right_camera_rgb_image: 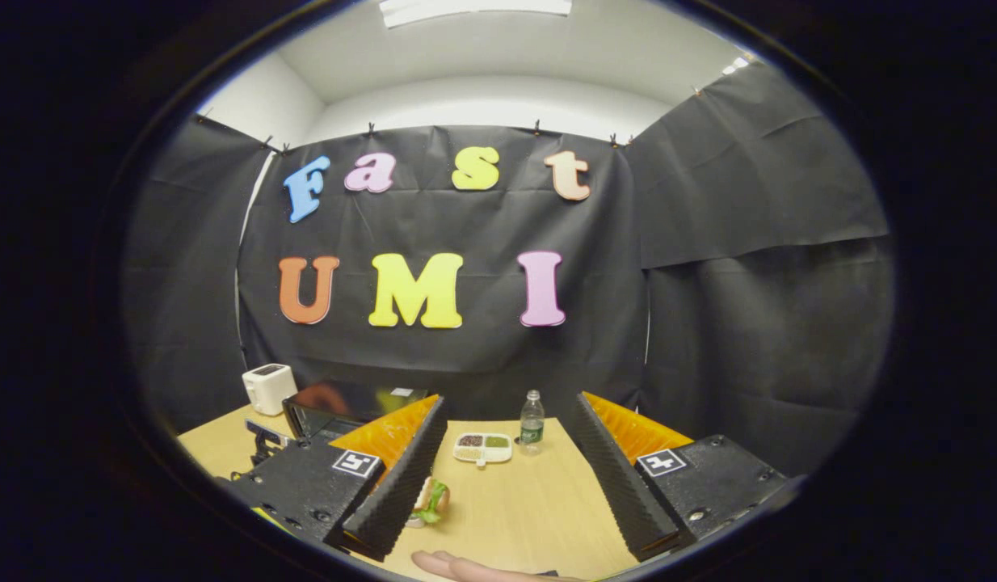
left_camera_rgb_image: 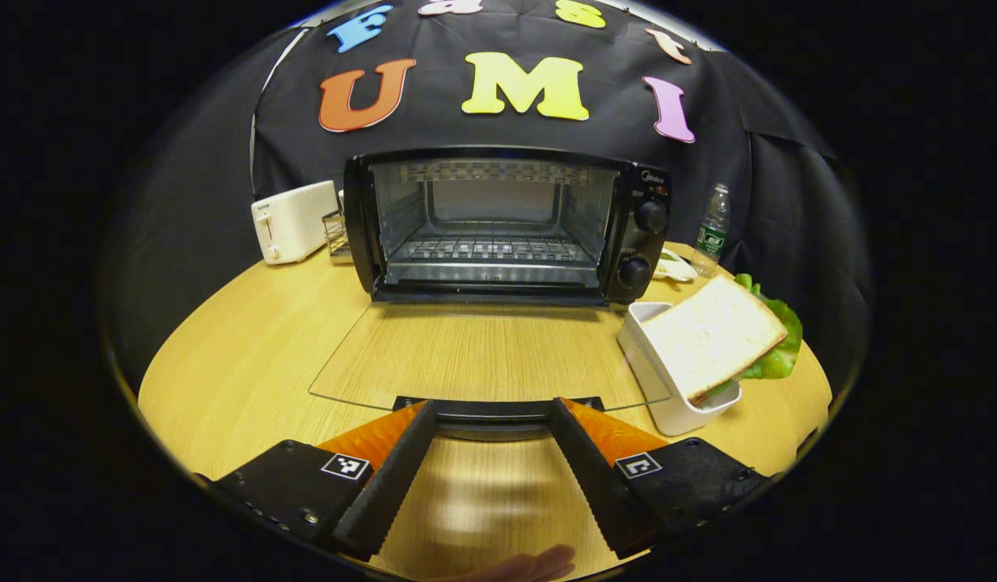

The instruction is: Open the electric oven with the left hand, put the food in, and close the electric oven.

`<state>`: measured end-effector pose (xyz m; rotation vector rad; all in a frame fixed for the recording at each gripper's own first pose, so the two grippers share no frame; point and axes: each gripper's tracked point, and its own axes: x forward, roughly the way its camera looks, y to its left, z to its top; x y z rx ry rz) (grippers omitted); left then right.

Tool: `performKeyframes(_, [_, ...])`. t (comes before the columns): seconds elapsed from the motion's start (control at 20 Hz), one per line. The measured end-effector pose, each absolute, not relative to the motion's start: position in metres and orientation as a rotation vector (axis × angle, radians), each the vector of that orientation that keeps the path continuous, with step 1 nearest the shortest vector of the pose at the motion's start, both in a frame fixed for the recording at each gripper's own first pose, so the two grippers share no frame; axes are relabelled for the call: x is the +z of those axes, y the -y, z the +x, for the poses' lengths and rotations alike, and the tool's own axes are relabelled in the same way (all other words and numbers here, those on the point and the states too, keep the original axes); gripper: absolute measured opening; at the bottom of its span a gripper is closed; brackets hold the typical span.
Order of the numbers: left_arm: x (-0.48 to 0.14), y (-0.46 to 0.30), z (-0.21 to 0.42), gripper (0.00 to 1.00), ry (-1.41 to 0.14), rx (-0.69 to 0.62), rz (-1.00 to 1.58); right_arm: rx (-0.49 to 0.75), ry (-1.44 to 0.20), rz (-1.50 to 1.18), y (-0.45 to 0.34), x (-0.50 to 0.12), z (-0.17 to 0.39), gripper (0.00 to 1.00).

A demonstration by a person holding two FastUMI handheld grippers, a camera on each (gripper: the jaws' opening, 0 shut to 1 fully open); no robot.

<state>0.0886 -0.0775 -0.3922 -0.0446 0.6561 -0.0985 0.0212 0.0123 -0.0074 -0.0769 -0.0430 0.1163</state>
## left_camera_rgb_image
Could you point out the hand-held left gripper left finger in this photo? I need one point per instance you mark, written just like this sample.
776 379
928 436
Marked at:
385 489

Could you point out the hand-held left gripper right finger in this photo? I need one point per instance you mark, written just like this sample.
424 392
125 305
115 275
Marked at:
595 485

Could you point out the lettuce sandwich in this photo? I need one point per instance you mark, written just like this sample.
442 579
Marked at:
708 335

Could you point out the black electric oven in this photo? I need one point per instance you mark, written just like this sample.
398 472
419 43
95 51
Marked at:
644 242

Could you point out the white rectangular tray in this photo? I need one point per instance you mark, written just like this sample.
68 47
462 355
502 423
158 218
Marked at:
664 396

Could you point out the white seasoning dish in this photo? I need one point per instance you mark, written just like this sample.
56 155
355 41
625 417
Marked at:
675 267

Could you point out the small glass jar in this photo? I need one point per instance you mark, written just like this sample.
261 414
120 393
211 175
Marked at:
337 234

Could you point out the clear plastic water bottle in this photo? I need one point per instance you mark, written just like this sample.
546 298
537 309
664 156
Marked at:
711 234

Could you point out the white toaster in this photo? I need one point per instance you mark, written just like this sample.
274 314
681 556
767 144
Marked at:
292 222

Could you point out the black backdrop cloth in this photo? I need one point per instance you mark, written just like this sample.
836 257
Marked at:
789 202

